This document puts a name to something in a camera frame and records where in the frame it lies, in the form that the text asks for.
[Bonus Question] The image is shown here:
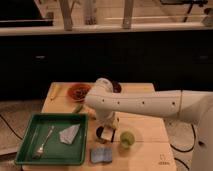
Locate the white eraser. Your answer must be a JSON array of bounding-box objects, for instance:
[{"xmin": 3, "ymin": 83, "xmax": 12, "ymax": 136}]
[{"xmin": 101, "ymin": 130, "xmax": 113, "ymax": 141}]

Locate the green plastic tray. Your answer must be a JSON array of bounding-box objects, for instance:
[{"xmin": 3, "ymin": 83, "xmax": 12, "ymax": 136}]
[{"xmin": 15, "ymin": 114, "xmax": 88, "ymax": 166}]

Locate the red bowl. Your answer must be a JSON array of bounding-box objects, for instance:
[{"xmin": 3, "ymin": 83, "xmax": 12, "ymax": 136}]
[{"xmin": 67, "ymin": 83, "xmax": 91, "ymax": 102}]

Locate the black floor cable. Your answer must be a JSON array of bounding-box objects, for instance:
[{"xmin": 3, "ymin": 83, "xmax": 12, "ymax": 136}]
[{"xmin": 169, "ymin": 123, "xmax": 198, "ymax": 171}]

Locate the green plastic cup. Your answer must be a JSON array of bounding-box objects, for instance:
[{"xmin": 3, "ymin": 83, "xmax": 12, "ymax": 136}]
[{"xmin": 120, "ymin": 131, "xmax": 135, "ymax": 148}]

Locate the yellow banana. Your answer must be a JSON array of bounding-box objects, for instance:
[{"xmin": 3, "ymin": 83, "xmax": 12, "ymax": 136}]
[{"xmin": 50, "ymin": 84, "xmax": 60, "ymax": 100}]

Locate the blue sponge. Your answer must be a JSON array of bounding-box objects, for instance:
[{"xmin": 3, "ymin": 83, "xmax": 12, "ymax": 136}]
[{"xmin": 90, "ymin": 147, "xmax": 112, "ymax": 164}]

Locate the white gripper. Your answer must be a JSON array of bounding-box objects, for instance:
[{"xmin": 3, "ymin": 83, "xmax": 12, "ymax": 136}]
[{"xmin": 96, "ymin": 111, "xmax": 118, "ymax": 143}]

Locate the green pepper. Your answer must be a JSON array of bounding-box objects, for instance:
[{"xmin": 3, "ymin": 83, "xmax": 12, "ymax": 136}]
[{"xmin": 72, "ymin": 104, "xmax": 83, "ymax": 113}]

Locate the small metal cup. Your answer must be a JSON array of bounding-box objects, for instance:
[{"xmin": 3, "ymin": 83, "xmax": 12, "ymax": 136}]
[{"xmin": 96, "ymin": 126, "xmax": 113, "ymax": 143}]

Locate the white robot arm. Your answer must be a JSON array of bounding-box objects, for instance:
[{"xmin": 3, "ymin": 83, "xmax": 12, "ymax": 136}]
[{"xmin": 85, "ymin": 78, "xmax": 213, "ymax": 171}]

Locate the grey folded cloth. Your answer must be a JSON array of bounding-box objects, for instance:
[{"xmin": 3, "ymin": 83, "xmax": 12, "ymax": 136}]
[{"xmin": 59, "ymin": 124, "xmax": 80, "ymax": 144}]

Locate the silver fork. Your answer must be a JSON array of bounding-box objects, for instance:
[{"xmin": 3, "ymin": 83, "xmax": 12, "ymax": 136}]
[{"xmin": 34, "ymin": 126, "xmax": 54, "ymax": 158}]

